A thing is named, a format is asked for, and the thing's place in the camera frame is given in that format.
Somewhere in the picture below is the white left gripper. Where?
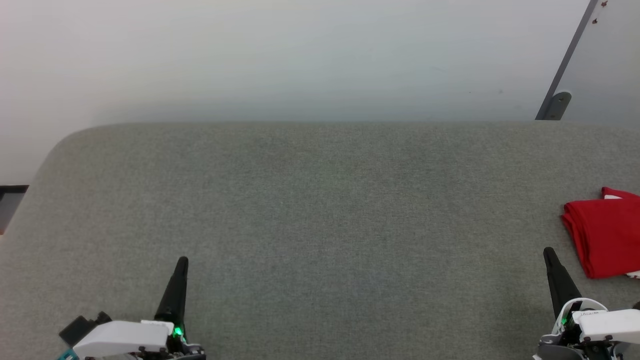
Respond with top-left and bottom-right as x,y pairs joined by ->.
72,256 -> 207,360

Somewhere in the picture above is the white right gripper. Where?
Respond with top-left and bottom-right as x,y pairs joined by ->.
532,247 -> 640,360

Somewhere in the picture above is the red and white jersey shirt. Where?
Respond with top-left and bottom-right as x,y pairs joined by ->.
561,186 -> 640,280

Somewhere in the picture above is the grey metal post bracket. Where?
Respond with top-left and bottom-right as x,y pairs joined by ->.
542,90 -> 573,121

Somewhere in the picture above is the grey slanted metal post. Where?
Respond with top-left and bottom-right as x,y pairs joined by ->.
534,0 -> 600,121

